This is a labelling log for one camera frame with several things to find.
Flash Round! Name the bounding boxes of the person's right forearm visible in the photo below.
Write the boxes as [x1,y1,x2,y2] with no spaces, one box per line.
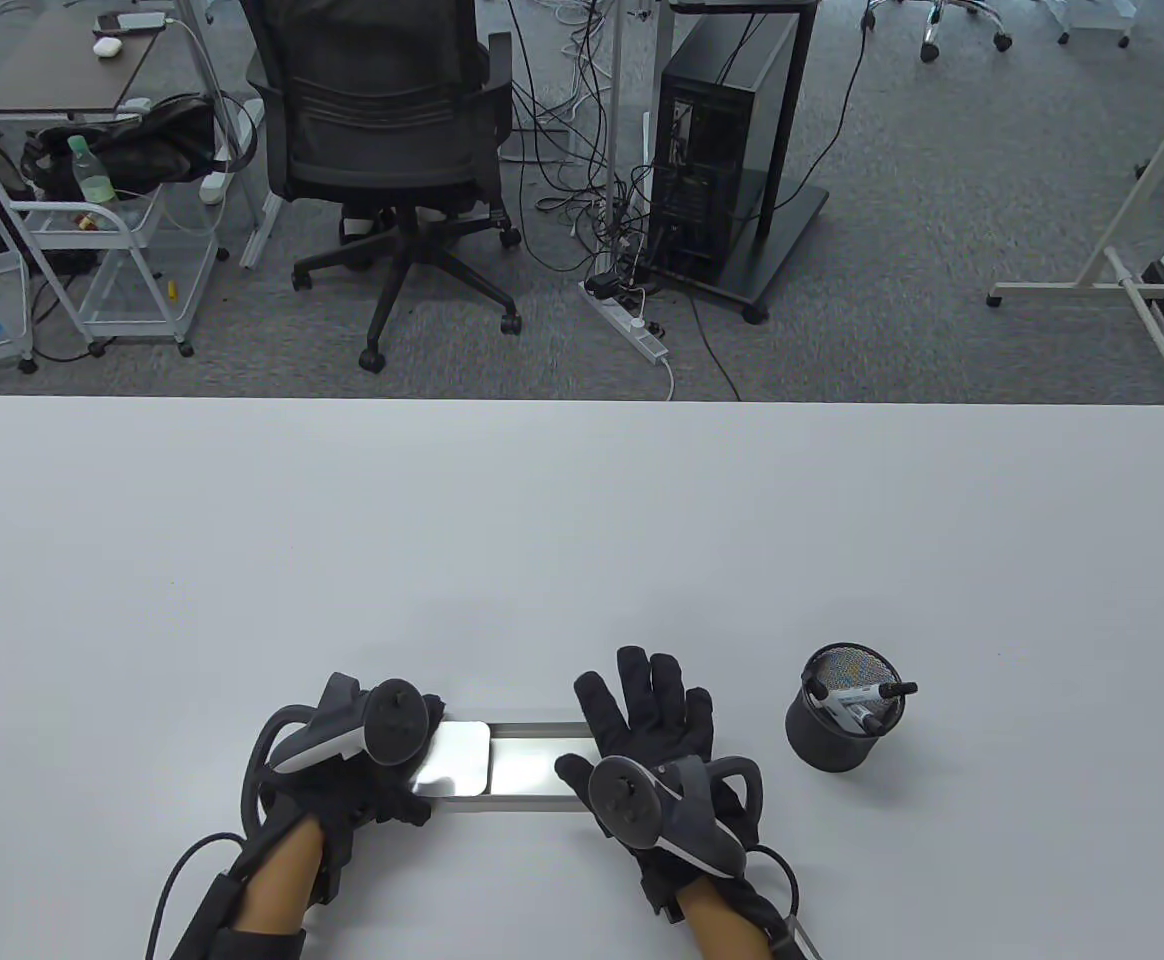
[680,885,778,960]

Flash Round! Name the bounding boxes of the white wire rolling cart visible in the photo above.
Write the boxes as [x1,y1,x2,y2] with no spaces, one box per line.
[0,113,223,358]

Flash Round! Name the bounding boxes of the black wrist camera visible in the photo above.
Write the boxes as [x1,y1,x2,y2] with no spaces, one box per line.
[172,870,308,960]
[767,915,828,960]

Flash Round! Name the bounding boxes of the black mesh office chair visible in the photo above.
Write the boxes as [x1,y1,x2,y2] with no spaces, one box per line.
[240,0,525,374]

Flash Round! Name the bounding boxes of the person's left hand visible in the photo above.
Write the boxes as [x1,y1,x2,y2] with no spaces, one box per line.
[267,695,450,901]

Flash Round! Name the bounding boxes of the white power strip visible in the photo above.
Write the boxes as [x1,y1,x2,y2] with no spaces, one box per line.
[580,278,669,363]

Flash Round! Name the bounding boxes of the clear green plastic bottle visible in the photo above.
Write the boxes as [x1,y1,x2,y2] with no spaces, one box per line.
[66,135,123,226]

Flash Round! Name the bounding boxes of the black rolling computer stand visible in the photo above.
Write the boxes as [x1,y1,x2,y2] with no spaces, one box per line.
[632,0,831,324]

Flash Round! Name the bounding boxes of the white whiteboard stand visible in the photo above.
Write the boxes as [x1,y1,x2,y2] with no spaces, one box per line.
[987,50,1164,411]

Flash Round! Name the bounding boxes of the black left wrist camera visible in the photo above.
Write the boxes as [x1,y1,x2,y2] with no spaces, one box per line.
[172,870,308,960]

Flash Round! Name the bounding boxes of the black glove cable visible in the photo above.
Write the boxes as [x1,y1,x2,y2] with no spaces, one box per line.
[747,845,801,921]
[145,832,248,960]

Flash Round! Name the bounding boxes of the silver metal sliding box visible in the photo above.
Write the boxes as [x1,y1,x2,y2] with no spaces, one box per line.
[412,720,603,801]

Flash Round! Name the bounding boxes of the black computer tower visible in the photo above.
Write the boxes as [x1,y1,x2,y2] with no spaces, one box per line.
[647,12,801,286]

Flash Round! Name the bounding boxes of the black left glove cable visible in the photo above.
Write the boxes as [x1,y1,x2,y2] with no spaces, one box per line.
[145,832,248,960]

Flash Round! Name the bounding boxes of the person's left forearm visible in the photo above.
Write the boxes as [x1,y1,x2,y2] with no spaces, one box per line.
[237,812,328,936]

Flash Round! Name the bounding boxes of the tangle of black cables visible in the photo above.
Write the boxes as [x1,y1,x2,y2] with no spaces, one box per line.
[487,0,878,401]

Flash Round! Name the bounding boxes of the dark desk with white legs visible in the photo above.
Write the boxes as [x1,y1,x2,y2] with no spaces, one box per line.
[0,0,283,271]

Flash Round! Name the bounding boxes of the black right glove cable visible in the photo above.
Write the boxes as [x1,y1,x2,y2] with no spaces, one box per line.
[747,845,801,921]

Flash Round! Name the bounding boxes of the black mesh pen cup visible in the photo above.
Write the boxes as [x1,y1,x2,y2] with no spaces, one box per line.
[785,642,905,771]

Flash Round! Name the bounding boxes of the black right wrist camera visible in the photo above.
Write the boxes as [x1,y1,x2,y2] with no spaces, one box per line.
[767,915,828,960]

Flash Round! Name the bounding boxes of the person's right hand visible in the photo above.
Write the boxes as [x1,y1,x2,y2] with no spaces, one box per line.
[554,645,765,921]

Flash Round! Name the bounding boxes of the black bag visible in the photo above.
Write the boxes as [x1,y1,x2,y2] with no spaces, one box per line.
[20,93,218,196]

